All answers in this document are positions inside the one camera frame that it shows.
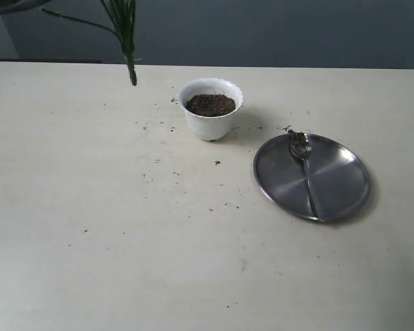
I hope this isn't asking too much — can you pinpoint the round stainless steel plate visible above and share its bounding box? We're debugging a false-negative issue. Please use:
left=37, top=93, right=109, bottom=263
left=253, top=133, right=371, bottom=223

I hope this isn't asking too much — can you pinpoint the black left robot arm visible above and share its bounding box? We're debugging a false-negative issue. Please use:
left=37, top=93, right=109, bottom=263
left=0, top=0, right=50, bottom=16

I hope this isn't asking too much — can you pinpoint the dark soil in pot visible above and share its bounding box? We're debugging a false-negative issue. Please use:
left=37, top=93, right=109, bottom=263
left=186, top=94, right=236, bottom=117

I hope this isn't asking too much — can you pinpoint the clump of soil on spork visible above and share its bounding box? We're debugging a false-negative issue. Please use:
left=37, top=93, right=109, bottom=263
left=288, top=130, right=308, bottom=148

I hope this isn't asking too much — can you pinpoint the red artificial anthurium flower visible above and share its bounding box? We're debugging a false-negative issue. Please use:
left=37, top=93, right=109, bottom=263
left=40, top=0, right=137, bottom=86

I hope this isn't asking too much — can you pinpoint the white plastic flower pot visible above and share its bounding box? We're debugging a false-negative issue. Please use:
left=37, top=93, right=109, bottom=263
left=177, top=77, right=244, bottom=141

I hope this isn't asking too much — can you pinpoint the stainless steel spork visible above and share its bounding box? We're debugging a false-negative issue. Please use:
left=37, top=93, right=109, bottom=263
left=290, top=141, right=327, bottom=223

